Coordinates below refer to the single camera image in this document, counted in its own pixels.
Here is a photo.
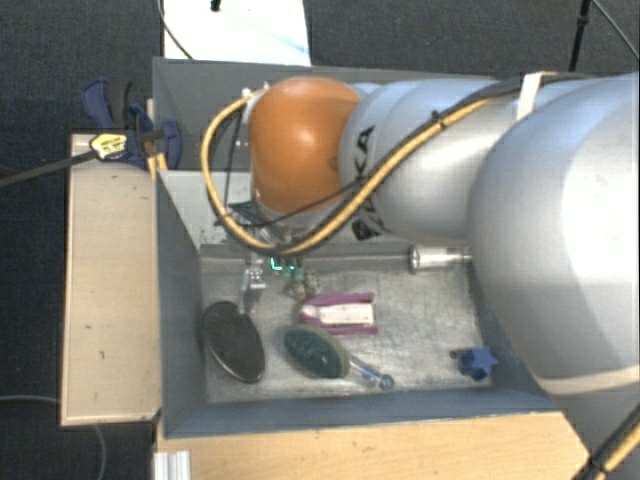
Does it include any pale wood flat board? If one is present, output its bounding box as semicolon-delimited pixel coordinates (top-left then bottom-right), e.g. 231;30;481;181
59;132;165;427

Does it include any silver metal cylinder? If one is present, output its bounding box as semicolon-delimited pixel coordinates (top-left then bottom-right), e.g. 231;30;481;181
406;243;474;276

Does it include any grey metal bin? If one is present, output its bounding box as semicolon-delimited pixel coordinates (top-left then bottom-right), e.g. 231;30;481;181
151;56;562;440

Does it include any blue star-shaped knob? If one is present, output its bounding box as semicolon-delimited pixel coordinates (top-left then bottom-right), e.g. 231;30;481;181
448;345;500;382

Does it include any green oval brush clear handle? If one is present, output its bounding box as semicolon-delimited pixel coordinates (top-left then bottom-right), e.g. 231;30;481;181
282;324;396;392

